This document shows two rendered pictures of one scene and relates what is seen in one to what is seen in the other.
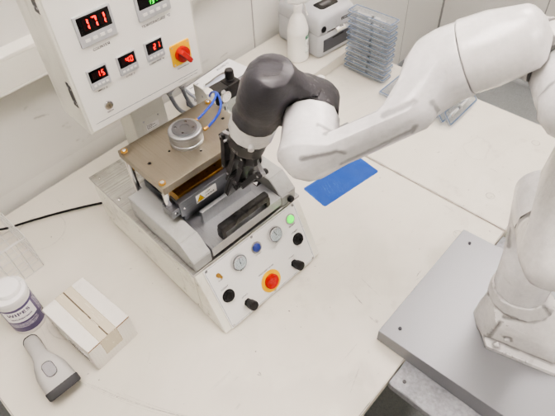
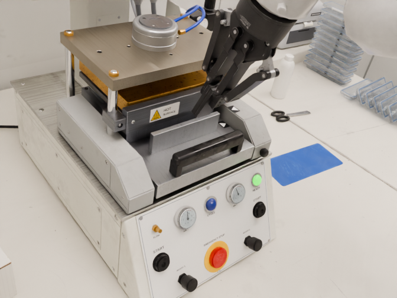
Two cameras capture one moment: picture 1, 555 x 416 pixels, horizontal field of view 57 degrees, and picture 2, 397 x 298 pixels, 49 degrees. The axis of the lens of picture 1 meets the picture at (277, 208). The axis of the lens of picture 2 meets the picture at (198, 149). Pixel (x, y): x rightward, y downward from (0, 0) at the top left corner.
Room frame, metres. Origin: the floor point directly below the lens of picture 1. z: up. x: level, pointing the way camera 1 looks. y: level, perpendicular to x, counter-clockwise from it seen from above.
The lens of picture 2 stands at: (0.19, 0.14, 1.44)
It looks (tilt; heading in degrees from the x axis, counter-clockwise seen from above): 37 degrees down; 356
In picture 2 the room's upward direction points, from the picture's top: 11 degrees clockwise
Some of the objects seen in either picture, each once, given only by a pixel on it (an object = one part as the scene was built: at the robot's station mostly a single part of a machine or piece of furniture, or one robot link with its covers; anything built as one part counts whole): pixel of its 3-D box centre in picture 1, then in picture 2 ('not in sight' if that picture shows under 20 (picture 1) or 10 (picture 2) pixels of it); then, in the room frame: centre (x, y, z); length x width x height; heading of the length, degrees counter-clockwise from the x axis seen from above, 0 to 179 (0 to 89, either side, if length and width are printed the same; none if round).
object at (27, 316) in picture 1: (17, 304); not in sight; (0.68, 0.65, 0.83); 0.09 x 0.09 x 0.15
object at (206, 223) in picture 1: (208, 191); (161, 119); (0.88, 0.17, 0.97); 0.30 x 0.22 x 0.08; 42
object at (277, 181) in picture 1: (256, 169); (224, 112); (0.96, 0.05, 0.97); 0.26 x 0.05 x 0.07; 42
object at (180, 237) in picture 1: (168, 228); (101, 149); (0.78, 0.26, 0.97); 0.25 x 0.05 x 0.07; 42
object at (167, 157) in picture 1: (187, 138); (152, 45); (0.96, 0.21, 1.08); 0.31 x 0.24 x 0.13; 132
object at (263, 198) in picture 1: (244, 214); (208, 151); (0.78, 0.08, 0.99); 0.15 x 0.02 x 0.04; 132
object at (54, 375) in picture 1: (43, 362); not in sight; (0.54, 0.57, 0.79); 0.20 x 0.08 x 0.08; 45
